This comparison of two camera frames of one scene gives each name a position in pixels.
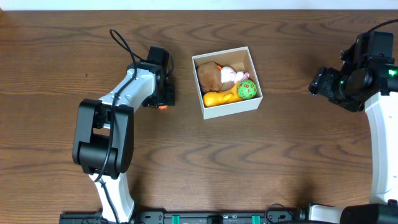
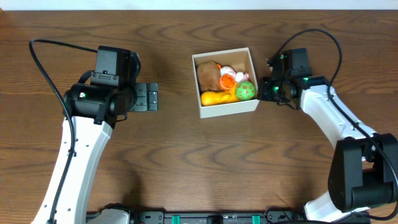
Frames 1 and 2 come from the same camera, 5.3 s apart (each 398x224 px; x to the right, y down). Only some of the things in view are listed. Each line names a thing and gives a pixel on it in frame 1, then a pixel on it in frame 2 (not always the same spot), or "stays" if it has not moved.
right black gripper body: x=340 y=90 → x=273 y=90
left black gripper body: x=168 y=95 → x=147 y=97
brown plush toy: x=209 y=76 stays
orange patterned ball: x=163 y=107 → x=227 y=81
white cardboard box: x=240 y=60 stays
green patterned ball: x=247 y=89 stays
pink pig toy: x=228 y=74 stays
